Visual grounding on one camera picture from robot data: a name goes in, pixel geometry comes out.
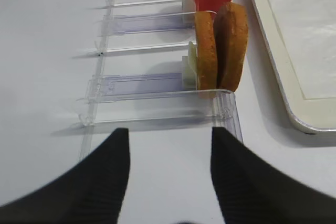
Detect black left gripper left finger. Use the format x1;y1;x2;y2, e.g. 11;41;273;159
1;128;130;223

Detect cream rectangular tray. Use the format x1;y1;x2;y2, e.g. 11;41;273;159
252;0;335;132

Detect brown bun slice in left rack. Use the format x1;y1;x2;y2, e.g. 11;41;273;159
195;12;217;99

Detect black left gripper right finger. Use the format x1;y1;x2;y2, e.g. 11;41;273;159
211;127;335;223

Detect yellow cheese slice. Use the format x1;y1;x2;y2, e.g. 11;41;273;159
182;41;197;89

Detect clear acrylic left rack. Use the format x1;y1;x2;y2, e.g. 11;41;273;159
58;0;243;157

